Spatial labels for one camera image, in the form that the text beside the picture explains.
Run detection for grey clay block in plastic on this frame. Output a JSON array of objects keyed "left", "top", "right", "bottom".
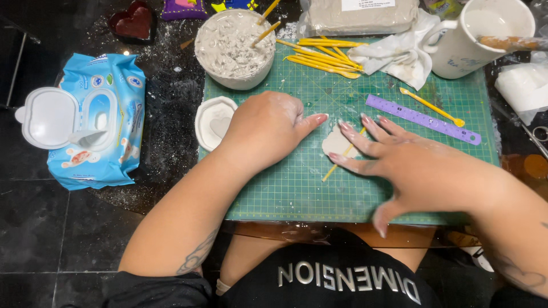
[{"left": 297, "top": 0, "right": 420, "bottom": 39}]

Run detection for person's right hand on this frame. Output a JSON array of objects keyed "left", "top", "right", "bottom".
[{"left": 327, "top": 113, "right": 485, "bottom": 239}]

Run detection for metal scissors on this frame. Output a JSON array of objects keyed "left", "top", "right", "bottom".
[{"left": 520, "top": 123, "right": 548, "bottom": 160}]

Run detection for yellow and blue felt piece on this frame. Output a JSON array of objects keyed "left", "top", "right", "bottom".
[{"left": 211, "top": 0, "right": 259, "bottom": 13}]

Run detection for white clay piece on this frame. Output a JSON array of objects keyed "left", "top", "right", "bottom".
[{"left": 321, "top": 123, "right": 361, "bottom": 159}]

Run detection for green and yellow packet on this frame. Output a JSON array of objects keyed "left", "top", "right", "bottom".
[{"left": 423, "top": 0, "right": 466, "bottom": 20}]

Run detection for bunch of yellow modelling tools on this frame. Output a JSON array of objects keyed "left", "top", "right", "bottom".
[{"left": 276, "top": 36, "right": 370, "bottom": 80}]

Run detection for white crumpled cloth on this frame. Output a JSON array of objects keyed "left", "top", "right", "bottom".
[{"left": 347, "top": 8, "right": 442, "bottom": 92}]

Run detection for purple felt piece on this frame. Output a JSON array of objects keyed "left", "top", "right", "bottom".
[{"left": 160, "top": 0, "right": 209, "bottom": 21}]

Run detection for yellow wooden stick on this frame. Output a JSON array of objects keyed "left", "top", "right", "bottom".
[
  {"left": 256, "top": 0, "right": 282, "bottom": 25},
  {"left": 250, "top": 21, "right": 282, "bottom": 48}
]

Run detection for blue wet wipes pack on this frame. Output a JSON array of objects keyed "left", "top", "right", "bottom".
[{"left": 15, "top": 52, "right": 146, "bottom": 191}]

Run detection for person's left hand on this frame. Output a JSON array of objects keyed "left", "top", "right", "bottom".
[{"left": 219, "top": 90, "right": 330, "bottom": 173}]

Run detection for white plastic bag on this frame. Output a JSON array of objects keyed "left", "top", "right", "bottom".
[{"left": 495, "top": 51, "right": 548, "bottom": 126}]

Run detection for white bowl of clay slip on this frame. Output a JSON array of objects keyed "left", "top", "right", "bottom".
[{"left": 194, "top": 8, "right": 277, "bottom": 91}]

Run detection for purple plastic ruler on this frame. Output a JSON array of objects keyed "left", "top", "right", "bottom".
[{"left": 366, "top": 94, "right": 483, "bottom": 146}]

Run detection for red heart-shaped dish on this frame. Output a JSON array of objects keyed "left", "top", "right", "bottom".
[{"left": 108, "top": 0, "right": 158, "bottom": 44}]

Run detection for small white octagonal dish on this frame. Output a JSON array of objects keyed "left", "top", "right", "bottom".
[{"left": 194, "top": 95, "right": 239, "bottom": 153}]

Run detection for person's black shirt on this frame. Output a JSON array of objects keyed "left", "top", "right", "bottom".
[{"left": 102, "top": 230, "right": 548, "bottom": 308}]

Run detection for white shoe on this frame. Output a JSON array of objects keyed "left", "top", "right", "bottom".
[{"left": 462, "top": 246, "right": 495, "bottom": 273}]

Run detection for white ceramic mug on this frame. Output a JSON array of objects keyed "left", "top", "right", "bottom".
[{"left": 421, "top": 0, "right": 536, "bottom": 80}]

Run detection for yellow ball-tip modelling tool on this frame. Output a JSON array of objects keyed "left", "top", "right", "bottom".
[{"left": 399, "top": 87, "right": 466, "bottom": 128}]

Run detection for thin yellow modelling stick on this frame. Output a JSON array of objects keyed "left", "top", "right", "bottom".
[{"left": 321, "top": 127, "right": 367, "bottom": 183}]

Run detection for black metal chair leg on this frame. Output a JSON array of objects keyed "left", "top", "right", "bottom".
[{"left": 0, "top": 16, "right": 42, "bottom": 108}]

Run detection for green cutting mat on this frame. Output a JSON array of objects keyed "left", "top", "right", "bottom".
[{"left": 198, "top": 37, "right": 501, "bottom": 226}]

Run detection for wooden brush handle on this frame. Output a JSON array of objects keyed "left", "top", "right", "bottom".
[{"left": 477, "top": 35, "right": 548, "bottom": 52}]

